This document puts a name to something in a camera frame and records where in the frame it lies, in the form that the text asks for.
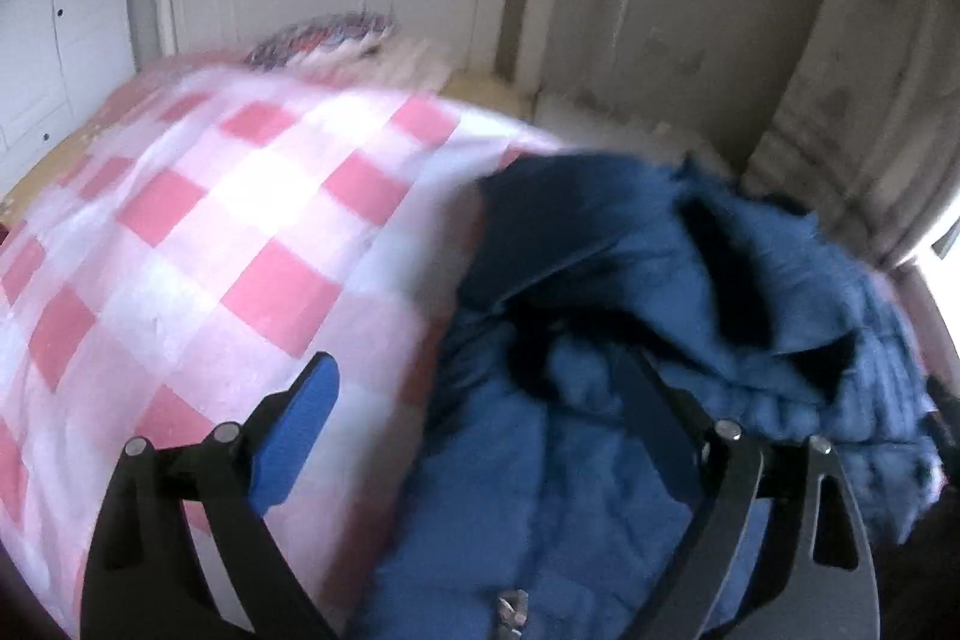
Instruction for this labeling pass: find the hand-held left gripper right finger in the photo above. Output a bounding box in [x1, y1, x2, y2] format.
[615, 351, 880, 640]

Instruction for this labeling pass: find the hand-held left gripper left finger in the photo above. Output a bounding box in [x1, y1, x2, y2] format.
[79, 351, 342, 640]

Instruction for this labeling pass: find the blue down jacket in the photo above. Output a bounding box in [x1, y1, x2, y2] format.
[349, 152, 947, 640]

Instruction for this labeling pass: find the pink checkered bed sheet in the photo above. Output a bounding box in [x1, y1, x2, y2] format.
[0, 56, 575, 640]

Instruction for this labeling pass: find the window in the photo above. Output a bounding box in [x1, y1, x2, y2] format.
[904, 212, 960, 311]

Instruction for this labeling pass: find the patterned pillow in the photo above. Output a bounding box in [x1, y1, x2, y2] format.
[243, 10, 400, 73]

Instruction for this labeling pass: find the beige printed curtain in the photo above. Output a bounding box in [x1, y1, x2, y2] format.
[739, 0, 960, 270]

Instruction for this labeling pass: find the white wardrobe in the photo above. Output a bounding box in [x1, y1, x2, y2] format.
[0, 0, 140, 185]

